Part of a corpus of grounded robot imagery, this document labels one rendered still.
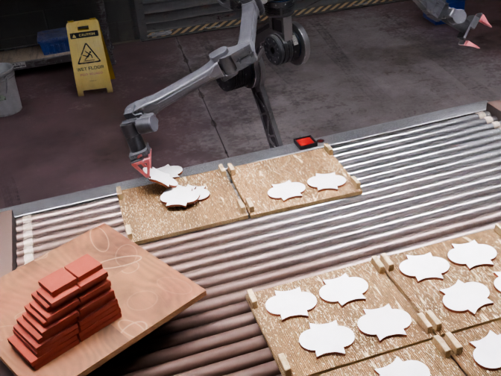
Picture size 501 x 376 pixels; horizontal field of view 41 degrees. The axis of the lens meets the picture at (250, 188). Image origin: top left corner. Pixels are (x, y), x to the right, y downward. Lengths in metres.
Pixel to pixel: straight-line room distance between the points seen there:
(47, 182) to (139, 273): 2.83
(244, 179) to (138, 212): 0.41
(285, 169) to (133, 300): 0.93
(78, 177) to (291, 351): 3.11
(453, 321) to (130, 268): 0.90
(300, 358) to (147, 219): 0.84
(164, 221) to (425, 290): 0.90
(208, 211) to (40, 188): 2.46
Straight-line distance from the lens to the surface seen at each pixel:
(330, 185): 2.39
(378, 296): 1.93
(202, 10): 7.08
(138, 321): 1.77
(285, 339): 1.80
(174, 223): 2.28
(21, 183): 4.76
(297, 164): 2.54
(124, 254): 2.00
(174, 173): 2.60
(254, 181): 2.46
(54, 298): 1.66
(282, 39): 3.07
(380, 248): 2.14
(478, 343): 1.81
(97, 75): 5.88
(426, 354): 1.78
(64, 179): 4.68
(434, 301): 1.93
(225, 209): 2.32
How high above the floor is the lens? 2.20
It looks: 31 degrees down
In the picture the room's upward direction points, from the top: 6 degrees counter-clockwise
